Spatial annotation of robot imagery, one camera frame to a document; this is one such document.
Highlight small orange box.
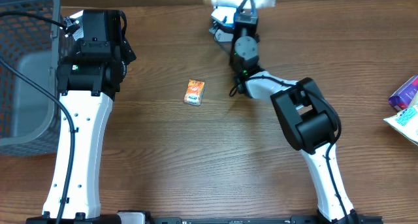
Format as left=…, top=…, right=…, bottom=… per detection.
left=184, top=80, right=205, bottom=106

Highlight red purple snack packet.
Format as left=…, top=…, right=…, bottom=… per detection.
left=388, top=75, right=417, bottom=111

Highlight gold wet wipes pack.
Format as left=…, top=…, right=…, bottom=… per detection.
left=383, top=105, right=417, bottom=145

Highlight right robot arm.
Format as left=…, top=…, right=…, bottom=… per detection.
left=229, top=0, right=359, bottom=223

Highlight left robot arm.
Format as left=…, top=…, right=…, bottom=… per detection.
left=27, top=10, right=145, bottom=223

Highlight white barcode scanner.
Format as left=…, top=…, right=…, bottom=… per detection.
left=209, top=7, right=236, bottom=42

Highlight grey plastic mesh basket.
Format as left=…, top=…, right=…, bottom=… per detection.
left=1, top=0, right=73, bottom=156

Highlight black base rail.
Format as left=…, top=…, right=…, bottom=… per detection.
left=96, top=210, right=385, bottom=224

